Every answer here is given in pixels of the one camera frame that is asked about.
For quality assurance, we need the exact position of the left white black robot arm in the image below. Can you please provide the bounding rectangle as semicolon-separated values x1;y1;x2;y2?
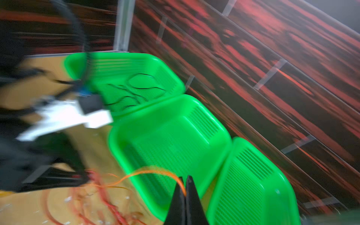
1;1;92;193

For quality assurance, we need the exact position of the middle green plastic basket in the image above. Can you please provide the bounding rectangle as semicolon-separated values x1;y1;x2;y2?
107;94;233;222

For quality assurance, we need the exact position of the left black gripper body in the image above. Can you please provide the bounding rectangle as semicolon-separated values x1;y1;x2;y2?
1;133;89;193

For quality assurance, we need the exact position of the orange cable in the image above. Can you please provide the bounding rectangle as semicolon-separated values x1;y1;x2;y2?
92;167;188;197

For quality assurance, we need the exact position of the red cable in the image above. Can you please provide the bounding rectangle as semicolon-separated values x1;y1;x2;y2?
42;168;147;225

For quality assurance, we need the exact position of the left green plastic basket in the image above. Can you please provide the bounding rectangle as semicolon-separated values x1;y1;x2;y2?
63;52;187;119

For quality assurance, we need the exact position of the black cable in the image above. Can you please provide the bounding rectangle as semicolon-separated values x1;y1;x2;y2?
102;73;167;110

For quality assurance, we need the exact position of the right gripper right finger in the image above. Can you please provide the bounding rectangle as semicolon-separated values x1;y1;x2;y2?
185;175;209;225

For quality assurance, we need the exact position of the green plastic basket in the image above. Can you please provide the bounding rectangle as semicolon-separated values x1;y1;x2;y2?
107;94;233;222
206;137;301;225
63;52;187;119

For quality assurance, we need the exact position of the right green plastic basket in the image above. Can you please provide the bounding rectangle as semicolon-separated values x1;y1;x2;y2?
206;137;301;225

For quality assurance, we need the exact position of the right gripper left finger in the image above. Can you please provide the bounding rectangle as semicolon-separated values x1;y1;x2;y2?
164;183;186;225

